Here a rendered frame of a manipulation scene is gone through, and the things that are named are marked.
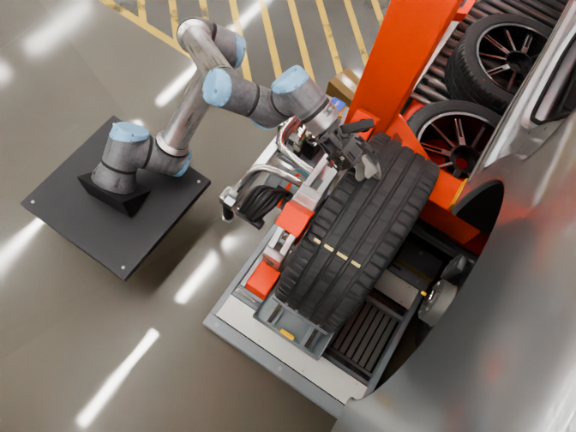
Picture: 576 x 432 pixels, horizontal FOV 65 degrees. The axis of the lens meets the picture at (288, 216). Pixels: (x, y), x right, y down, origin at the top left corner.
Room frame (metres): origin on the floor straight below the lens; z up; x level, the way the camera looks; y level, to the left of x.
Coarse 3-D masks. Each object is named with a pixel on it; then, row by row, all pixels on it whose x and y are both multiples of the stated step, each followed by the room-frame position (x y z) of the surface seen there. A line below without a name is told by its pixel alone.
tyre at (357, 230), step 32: (384, 160) 0.72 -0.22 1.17; (416, 160) 0.78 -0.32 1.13; (352, 192) 0.59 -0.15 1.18; (384, 192) 0.62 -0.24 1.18; (416, 192) 0.64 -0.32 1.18; (320, 224) 0.49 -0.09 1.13; (352, 224) 0.51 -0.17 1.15; (384, 224) 0.53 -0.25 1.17; (320, 256) 0.42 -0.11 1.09; (352, 256) 0.44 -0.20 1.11; (384, 256) 0.45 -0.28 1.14; (288, 288) 0.35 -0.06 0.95; (320, 288) 0.35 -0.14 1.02; (352, 288) 0.36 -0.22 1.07; (320, 320) 0.29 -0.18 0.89
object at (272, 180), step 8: (280, 168) 0.75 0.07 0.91; (272, 176) 0.71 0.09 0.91; (296, 176) 0.73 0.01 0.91; (264, 184) 0.68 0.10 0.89; (272, 184) 0.68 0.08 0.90; (280, 184) 0.69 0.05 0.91; (288, 184) 0.69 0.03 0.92; (296, 192) 0.67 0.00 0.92; (280, 208) 0.64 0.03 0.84; (320, 208) 0.65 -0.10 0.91
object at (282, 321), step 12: (264, 300) 0.47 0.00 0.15; (264, 312) 0.42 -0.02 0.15; (276, 312) 0.42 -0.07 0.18; (288, 312) 0.45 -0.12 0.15; (264, 324) 0.37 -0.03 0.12; (276, 324) 0.38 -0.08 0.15; (288, 324) 0.39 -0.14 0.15; (300, 324) 0.41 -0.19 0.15; (288, 336) 0.34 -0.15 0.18; (300, 336) 0.36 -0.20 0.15; (312, 336) 0.36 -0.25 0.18; (324, 336) 0.38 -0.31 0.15; (300, 348) 0.31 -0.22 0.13; (312, 348) 0.32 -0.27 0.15; (324, 348) 0.33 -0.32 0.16
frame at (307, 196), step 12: (324, 156) 0.71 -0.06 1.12; (312, 180) 0.62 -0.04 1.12; (324, 180) 0.63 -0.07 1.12; (300, 192) 0.58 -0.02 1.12; (312, 192) 0.59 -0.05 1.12; (324, 192) 0.61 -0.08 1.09; (312, 204) 0.55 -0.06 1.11; (276, 240) 0.46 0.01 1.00; (288, 240) 0.47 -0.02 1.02; (300, 240) 0.63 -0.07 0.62; (264, 252) 0.43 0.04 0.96; (276, 252) 0.43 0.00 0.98; (288, 252) 0.45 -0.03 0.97; (276, 264) 0.41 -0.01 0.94
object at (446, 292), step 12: (432, 288) 0.52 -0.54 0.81; (444, 288) 0.49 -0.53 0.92; (456, 288) 0.50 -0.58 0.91; (432, 300) 0.45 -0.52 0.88; (444, 300) 0.45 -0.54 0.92; (420, 312) 0.42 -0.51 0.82; (432, 312) 0.41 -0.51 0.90; (420, 324) 0.41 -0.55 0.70; (432, 324) 0.38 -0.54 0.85; (420, 336) 0.36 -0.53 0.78
